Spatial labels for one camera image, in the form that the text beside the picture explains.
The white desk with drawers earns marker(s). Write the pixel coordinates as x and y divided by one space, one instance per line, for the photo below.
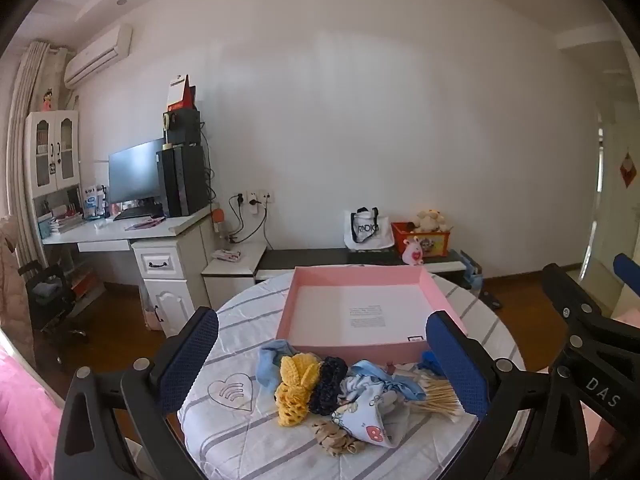
100 232

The pink heart plush toy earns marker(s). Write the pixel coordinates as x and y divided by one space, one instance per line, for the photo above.
414 252

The white wall outlets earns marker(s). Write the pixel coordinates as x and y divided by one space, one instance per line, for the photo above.
265 194

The black office chair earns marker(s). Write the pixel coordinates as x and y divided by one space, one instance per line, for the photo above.
50 305

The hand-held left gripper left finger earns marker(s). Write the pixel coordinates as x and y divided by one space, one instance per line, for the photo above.
187 360

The pink bedding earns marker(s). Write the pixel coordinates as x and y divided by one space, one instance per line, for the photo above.
25 410

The beige padded coat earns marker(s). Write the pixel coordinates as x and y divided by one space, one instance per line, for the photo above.
10 280

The black speaker box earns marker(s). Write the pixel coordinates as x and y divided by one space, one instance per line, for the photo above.
185 127

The dark floor mat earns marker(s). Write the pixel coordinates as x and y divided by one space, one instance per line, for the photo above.
491 300

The beige curtain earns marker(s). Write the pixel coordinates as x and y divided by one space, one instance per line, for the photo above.
30 110

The black computer monitor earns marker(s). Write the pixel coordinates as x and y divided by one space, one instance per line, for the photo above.
135 172

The pink cardboard box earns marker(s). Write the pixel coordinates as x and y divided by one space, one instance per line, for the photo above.
320 305

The red hanging door decoration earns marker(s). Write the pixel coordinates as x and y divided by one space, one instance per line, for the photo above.
628 170

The beige plush toy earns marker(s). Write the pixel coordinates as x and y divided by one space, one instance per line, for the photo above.
429 220

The white air conditioner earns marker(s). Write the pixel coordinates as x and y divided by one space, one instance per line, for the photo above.
95 57

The white door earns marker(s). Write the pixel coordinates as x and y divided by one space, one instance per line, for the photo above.
617 220

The striped white quilted tablecloth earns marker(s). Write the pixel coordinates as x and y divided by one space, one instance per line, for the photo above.
250 440

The black keyboard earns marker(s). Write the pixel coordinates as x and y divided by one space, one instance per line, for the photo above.
135 213

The beige striped scrunchie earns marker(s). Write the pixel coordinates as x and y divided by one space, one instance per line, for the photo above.
332 440

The royal blue crocheted piece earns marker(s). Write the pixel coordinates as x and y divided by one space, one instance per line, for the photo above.
429 362

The bag of cotton swabs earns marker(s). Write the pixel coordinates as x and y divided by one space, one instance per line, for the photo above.
435 397

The small pink doll figure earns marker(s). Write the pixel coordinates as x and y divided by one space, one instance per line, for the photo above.
48 100

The white tote bag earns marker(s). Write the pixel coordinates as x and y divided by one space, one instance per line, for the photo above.
370 232

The red toy storage box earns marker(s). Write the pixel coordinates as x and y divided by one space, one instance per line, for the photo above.
430 246

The white charger plug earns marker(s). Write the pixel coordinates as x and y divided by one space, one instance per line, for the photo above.
254 203

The small printed packet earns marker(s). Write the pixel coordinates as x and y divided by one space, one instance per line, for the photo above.
227 255

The yellow crocheted toy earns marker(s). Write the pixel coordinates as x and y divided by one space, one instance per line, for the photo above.
295 395

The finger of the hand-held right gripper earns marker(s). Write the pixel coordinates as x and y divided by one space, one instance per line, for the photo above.
627 269
565 295

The stack of books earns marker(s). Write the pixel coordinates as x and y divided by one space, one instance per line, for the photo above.
65 225

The blue and white carton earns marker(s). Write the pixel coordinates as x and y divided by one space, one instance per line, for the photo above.
92 205

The light blue plush headband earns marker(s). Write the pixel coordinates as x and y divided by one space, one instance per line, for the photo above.
267 365

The low black top cabinet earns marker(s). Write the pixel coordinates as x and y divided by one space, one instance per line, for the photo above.
310 257

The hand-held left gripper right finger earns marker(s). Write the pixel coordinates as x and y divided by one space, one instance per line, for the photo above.
457 365

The white glass door cabinet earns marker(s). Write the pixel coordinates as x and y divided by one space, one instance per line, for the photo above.
67 160

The navy crocheted scrunchie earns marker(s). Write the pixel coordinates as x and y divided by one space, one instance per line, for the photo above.
327 380

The pink flat item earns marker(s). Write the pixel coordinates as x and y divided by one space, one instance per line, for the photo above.
145 222

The red and white calendar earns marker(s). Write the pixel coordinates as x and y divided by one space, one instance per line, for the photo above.
176 92

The yellow tape roll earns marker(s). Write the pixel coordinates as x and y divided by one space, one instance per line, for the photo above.
166 120

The black computer tower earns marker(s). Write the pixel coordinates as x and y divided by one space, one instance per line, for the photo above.
185 180

